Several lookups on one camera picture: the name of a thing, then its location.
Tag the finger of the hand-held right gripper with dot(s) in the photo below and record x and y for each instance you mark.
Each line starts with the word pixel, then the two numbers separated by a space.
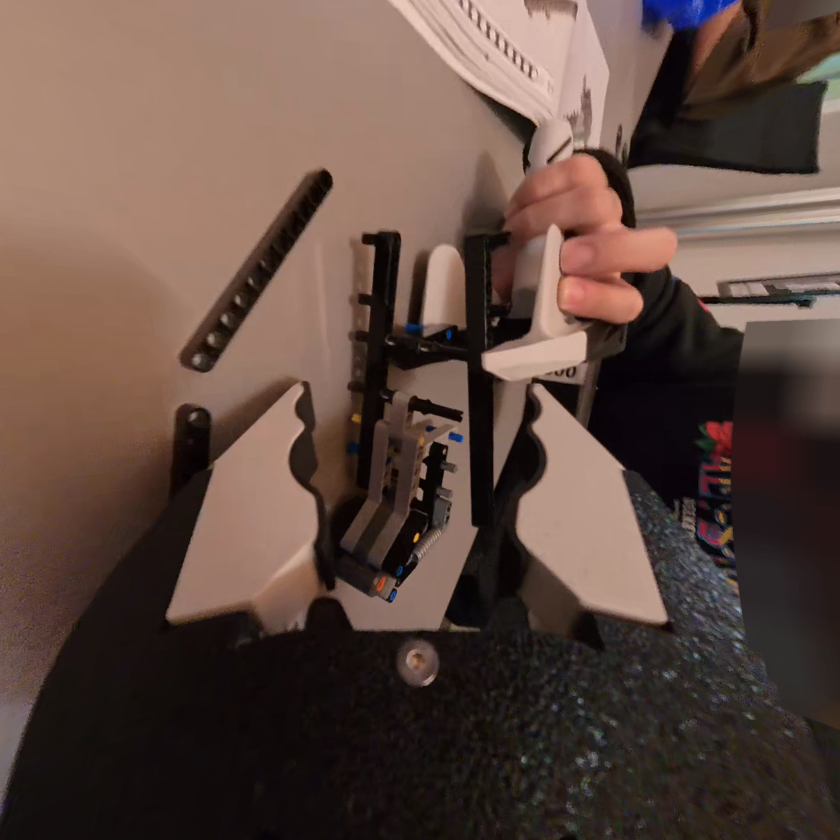
pixel 531 359

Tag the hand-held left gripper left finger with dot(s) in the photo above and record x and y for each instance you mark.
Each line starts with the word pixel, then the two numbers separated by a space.
pixel 249 525

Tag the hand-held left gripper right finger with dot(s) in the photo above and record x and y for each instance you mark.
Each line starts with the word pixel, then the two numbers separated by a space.
pixel 590 538

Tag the black toy frame beam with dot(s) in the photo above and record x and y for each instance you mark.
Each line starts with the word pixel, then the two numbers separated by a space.
pixel 481 446

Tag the toy brick motor assembly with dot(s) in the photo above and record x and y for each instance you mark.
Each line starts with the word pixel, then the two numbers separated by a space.
pixel 387 518

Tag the black toy beam with pins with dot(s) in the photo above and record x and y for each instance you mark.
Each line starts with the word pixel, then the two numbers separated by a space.
pixel 384 295

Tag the person's right forearm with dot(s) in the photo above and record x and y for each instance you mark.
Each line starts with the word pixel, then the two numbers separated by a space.
pixel 682 328

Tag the person's right hand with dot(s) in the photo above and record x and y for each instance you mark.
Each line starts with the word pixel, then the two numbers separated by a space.
pixel 590 197

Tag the white curved toy piece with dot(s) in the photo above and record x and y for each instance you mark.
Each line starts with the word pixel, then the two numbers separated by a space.
pixel 445 289

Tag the short black toy beam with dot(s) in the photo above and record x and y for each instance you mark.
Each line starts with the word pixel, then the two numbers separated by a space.
pixel 191 446

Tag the long black toy beam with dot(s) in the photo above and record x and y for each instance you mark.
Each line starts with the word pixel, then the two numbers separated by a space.
pixel 262 262

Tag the white instruction booklet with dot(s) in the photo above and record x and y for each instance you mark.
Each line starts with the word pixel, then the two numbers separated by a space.
pixel 459 33

